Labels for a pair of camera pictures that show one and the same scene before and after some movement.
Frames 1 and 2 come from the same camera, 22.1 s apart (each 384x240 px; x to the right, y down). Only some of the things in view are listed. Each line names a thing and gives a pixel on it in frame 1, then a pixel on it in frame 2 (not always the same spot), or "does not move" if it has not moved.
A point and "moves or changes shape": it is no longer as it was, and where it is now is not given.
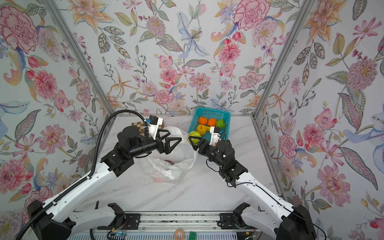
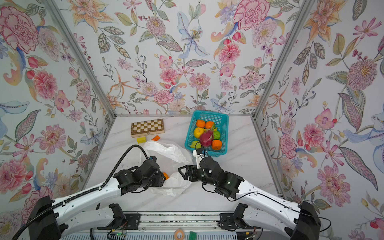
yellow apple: [201, 129] moves or changes shape
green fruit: [220, 123] moves or changes shape
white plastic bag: [169, 167] moves or changes shape
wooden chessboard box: [141, 125] does not move
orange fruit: [212, 122] moves or changes shape
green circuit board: [193, 235] does not move
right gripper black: [200, 146] -> [189, 173]
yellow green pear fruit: [193, 133] moves or changes shape
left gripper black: [160, 142] -> [157, 179]
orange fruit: [203, 120] moves or changes shape
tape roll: [179, 230] does not move
